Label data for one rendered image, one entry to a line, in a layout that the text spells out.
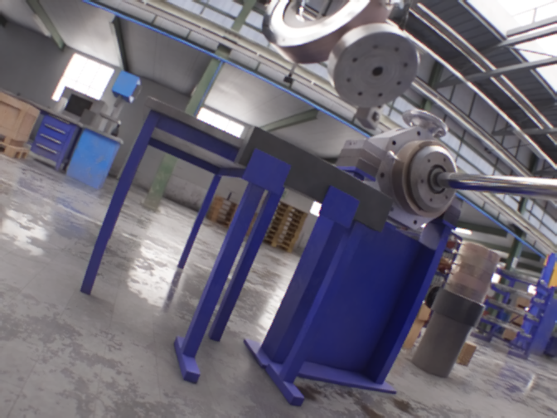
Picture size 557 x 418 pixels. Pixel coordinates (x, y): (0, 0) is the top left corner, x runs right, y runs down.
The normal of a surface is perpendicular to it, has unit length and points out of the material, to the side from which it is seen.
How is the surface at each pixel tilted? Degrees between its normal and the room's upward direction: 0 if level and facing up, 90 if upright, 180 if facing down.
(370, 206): 90
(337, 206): 90
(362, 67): 130
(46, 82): 90
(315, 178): 90
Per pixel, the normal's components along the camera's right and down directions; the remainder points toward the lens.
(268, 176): 0.33, 0.13
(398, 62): 0.22, 0.79
